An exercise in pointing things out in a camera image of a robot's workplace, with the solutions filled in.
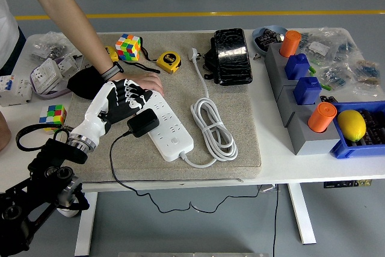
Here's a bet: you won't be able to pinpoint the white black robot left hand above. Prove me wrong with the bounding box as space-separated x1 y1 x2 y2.
70 78 154 147

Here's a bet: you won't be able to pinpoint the person's left hand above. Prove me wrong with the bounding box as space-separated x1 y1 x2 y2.
115 72 165 97

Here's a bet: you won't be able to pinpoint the black power adapter plug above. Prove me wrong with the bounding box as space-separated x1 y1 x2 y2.
126 108 161 138

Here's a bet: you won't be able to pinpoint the black adapter cord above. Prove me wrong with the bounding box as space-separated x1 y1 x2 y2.
109 130 262 214

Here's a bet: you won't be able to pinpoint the white power strip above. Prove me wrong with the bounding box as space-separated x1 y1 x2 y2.
141 89 195 161

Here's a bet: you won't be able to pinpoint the yellow tape measure round label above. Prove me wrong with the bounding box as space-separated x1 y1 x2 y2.
156 51 182 73

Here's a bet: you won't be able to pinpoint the grey-brown mat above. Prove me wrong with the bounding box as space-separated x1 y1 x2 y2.
58 31 262 184

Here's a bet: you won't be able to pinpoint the black cloth pouch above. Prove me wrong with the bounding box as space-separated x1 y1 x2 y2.
66 68 111 101

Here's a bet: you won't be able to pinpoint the grey black wrist band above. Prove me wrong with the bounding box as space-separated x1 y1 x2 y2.
100 61 125 82

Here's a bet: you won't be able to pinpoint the large colourful puzzle cube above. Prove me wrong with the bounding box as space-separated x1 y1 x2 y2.
115 33 142 61

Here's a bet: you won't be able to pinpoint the small colourful puzzle cube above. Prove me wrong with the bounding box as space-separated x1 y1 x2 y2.
39 104 67 134

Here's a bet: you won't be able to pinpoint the yellow tape measure black label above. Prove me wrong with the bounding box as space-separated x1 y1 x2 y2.
104 46 120 62

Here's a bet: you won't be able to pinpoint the white circuit breaker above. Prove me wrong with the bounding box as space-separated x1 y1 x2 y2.
0 73 33 107

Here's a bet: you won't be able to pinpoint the clear bag metal parts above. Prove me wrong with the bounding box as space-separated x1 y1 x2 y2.
28 31 85 61

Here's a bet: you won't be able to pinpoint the glossy black case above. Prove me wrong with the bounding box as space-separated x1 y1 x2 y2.
214 27 253 85

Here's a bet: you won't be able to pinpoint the white table leg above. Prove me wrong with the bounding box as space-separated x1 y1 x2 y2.
74 191 99 256
287 183 317 245

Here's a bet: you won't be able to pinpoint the blue bowl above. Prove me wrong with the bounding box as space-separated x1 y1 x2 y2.
251 25 289 58

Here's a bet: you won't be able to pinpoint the person's torso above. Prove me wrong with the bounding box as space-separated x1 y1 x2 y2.
0 0 27 71

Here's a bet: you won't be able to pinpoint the black components in bowl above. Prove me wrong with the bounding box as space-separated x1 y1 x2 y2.
257 28 285 52

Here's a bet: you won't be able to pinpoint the grey holder block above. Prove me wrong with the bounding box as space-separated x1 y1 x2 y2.
277 84 321 128
287 109 343 156
264 42 290 74
272 64 298 101

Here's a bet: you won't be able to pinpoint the orange cylinder peg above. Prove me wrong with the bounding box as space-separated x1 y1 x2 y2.
279 29 302 58
307 102 337 134

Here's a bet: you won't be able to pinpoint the blue block peg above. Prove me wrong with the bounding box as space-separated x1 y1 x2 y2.
285 53 310 81
293 76 322 106

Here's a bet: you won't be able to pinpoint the clear bag white label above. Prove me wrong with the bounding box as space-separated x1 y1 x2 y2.
300 27 359 59

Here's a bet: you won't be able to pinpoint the clear bag blue resistors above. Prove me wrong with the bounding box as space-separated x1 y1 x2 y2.
318 58 357 89
351 54 385 98

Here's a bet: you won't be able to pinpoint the yellow lemon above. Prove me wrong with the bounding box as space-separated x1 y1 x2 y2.
336 109 367 143

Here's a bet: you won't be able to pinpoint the blue plastic bin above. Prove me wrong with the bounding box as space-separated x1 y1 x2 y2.
329 100 385 160

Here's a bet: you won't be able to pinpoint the black table control panel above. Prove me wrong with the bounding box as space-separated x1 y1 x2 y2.
324 179 372 189

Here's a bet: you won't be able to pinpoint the black components in bin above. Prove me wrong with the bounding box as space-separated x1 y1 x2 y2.
356 109 385 146

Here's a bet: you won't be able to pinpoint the black lanyard strap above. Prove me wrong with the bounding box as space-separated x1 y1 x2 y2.
122 45 161 74

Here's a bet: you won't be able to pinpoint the white coiled power cable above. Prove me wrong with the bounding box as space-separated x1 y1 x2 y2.
188 47 238 168

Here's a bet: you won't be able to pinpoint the white wall socket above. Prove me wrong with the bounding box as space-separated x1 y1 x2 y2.
29 57 66 94
57 53 84 73

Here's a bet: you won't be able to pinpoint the grey under-table bracket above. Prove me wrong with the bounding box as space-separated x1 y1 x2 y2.
259 184 280 194

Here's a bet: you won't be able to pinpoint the black hanging cable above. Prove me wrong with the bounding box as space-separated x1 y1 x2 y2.
272 184 280 255

